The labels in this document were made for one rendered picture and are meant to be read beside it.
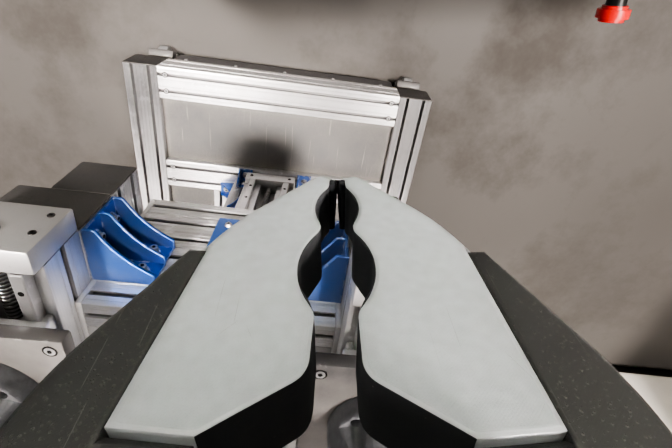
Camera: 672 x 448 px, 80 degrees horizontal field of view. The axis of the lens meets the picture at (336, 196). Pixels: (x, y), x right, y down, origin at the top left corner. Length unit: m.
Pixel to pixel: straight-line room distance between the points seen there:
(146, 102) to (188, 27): 0.29
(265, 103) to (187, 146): 0.28
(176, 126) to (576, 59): 1.26
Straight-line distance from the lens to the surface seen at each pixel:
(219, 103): 1.21
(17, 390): 0.62
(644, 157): 1.85
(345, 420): 0.55
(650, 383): 2.60
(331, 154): 1.24
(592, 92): 1.63
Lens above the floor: 1.33
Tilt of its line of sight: 59 degrees down
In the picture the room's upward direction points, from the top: 179 degrees counter-clockwise
